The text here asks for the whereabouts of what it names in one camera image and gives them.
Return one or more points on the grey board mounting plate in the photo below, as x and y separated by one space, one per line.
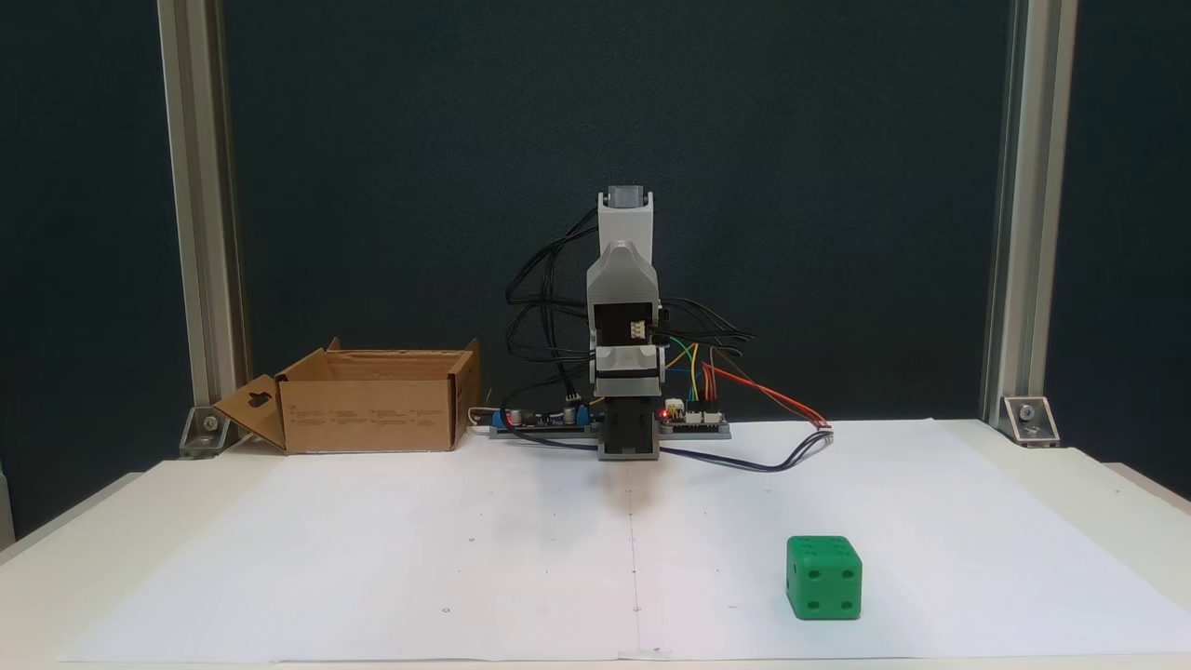
693 432

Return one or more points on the controller board with red LED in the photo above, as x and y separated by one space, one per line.
693 416

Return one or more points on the green dice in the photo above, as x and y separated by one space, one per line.
823 582

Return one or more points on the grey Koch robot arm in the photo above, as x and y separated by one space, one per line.
623 270

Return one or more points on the white paper sheet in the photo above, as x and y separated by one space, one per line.
391 549

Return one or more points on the aluminium frame post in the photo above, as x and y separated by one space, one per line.
1031 186
200 186

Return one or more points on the metal corner bracket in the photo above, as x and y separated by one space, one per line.
207 430
1031 419

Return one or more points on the brown cardboard box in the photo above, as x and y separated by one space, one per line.
372 409

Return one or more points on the blue circuit board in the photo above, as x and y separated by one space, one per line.
544 418

